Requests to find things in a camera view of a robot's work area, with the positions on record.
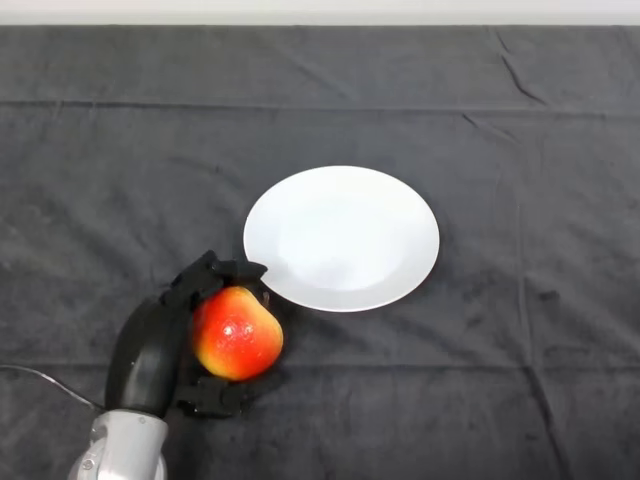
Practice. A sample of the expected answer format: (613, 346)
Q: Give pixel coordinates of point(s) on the white round plate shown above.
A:
(350, 235)

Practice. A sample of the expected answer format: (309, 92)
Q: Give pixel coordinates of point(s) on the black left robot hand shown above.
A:
(150, 350)

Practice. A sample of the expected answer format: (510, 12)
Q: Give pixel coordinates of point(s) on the black cloth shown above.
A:
(500, 200)

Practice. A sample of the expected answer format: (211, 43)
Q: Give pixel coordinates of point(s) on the red yellow apple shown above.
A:
(237, 335)

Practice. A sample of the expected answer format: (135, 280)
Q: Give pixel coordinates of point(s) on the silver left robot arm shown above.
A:
(120, 445)

